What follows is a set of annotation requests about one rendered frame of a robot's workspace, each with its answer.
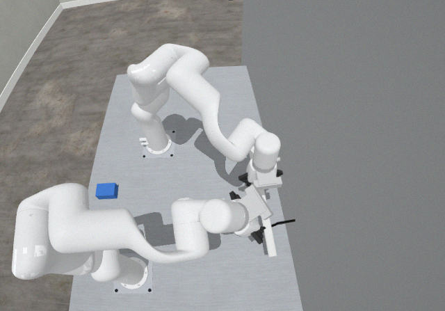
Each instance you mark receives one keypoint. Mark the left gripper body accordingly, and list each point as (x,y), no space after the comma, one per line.
(252,174)

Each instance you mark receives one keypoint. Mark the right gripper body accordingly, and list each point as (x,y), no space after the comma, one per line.
(249,228)

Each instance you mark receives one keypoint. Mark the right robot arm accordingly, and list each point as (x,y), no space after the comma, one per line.
(78,240)

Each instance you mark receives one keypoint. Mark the blue block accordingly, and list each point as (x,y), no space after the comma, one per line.
(107,191)

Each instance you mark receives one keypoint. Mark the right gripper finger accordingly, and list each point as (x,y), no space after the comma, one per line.
(257,235)
(234,196)

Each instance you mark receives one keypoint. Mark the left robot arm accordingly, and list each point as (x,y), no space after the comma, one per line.
(150,83)

